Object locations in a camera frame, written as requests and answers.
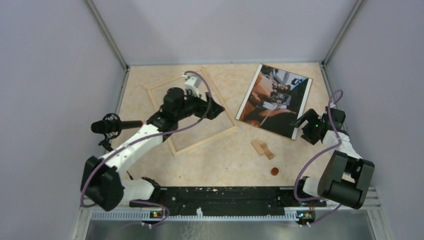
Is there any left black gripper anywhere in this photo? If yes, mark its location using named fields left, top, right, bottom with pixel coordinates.
left=176, top=88, right=225, bottom=121

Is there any wooden picture frame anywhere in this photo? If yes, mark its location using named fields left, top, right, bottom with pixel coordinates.
left=147, top=68, right=238, bottom=156

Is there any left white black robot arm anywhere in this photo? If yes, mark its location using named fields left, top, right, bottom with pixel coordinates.
left=80, top=87, right=225, bottom=211

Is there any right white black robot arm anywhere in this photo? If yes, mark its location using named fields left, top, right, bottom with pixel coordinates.
left=292, top=107, right=375, bottom=210

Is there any light wooden block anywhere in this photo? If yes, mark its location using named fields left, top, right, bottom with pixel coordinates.
left=251, top=140, right=265, bottom=156

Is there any darker wooden block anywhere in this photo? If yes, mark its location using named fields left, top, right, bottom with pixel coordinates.
left=260, top=143, right=275, bottom=160

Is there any small brown round disc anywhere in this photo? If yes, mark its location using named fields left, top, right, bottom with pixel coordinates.
left=270, top=167, right=279, bottom=176

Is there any black microphone on stand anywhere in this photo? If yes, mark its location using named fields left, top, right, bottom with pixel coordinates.
left=90, top=113, right=144, bottom=152

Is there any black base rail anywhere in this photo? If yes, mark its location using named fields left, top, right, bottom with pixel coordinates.
left=148, top=186, right=326, bottom=217

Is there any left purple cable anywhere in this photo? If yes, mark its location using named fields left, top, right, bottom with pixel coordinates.
left=79, top=70, right=214, bottom=229

